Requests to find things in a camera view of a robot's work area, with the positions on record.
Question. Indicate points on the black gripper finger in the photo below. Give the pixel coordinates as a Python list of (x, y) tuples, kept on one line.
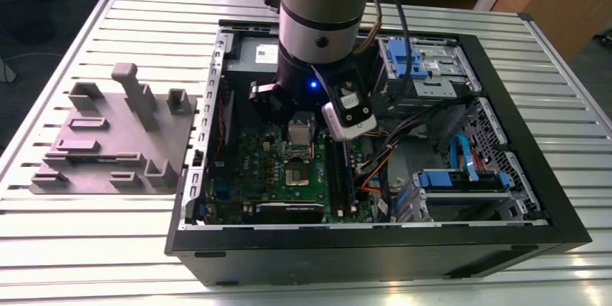
[(261, 92)]

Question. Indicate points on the silver CPU green edge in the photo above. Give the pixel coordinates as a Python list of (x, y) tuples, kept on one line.
[(300, 132)]

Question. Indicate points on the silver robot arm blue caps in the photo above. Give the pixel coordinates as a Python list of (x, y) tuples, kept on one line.
[(325, 5)]

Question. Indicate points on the grey power supply white label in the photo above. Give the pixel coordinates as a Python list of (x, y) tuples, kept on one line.
[(245, 51)]

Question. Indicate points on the green motherboard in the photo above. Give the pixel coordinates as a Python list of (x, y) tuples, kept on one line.
[(257, 177)]

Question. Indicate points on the black RAM slot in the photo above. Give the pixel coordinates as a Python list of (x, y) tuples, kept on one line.
[(331, 170)]

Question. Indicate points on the blue plastic drive carrier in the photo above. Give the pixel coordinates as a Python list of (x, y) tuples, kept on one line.
[(417, 69)]

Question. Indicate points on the dark installed RAM stick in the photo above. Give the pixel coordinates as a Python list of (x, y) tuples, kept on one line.
[(348, 177)]

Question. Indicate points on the grey metal drive cage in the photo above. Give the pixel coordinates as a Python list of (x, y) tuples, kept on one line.
[(429, 91)]

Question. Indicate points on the black graphics card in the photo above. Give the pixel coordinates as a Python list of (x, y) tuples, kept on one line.
[(287, 213)]

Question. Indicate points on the grey parts rack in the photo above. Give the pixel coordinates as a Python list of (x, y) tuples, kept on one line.
[(124, 162)]

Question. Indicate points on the blue RAM stick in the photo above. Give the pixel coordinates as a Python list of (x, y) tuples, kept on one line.
[(100, 159)]

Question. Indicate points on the hard disk in blue carrier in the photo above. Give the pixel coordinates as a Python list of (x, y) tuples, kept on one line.
[(437, 178)]

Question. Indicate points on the perforated metal disk bay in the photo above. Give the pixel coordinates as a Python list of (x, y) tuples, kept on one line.
[(459, 205)]

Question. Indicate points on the black open PC case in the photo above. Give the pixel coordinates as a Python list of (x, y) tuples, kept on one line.
[(383, 256)]

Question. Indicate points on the brown wooden cabinet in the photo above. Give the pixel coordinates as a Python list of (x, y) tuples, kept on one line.
[(564, 5)]

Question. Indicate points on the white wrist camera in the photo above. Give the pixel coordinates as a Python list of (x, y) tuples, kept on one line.
[(348, 123)]

